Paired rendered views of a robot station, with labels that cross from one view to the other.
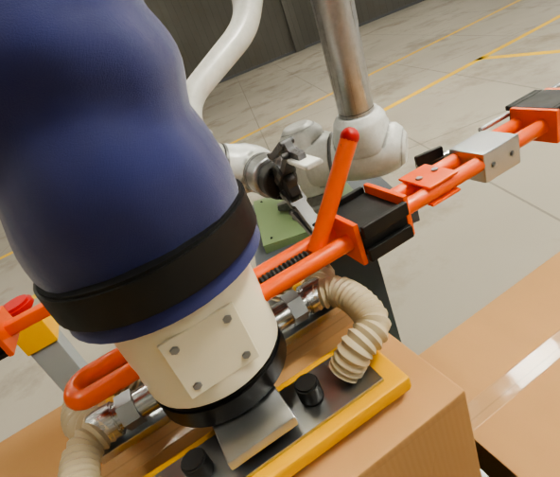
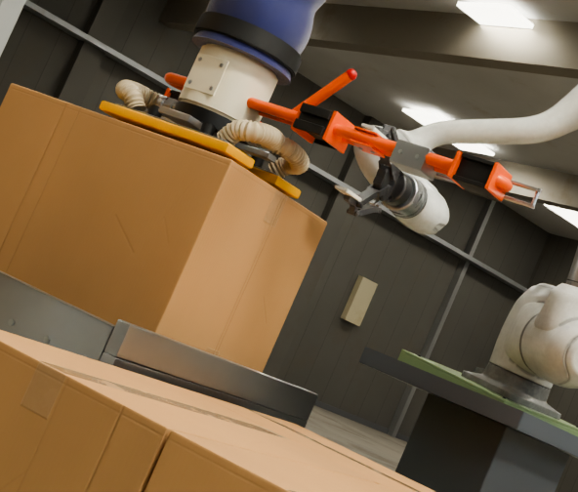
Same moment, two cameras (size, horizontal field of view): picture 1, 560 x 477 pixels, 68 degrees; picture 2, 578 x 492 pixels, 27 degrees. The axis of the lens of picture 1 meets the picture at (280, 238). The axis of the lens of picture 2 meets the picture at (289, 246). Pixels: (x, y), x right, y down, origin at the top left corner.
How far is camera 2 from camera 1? 2.26 m
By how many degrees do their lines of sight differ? 57
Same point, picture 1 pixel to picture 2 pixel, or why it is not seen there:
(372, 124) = (570, 295)
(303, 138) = (536, 291)
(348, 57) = not seen: outside the picture
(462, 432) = (212, 186)
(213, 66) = (472, 124)
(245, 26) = (529, 122)
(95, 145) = not seen: outside the picture
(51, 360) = not seen: hidden behind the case
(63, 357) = not seen: hidden behind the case
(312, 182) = (505, 343)
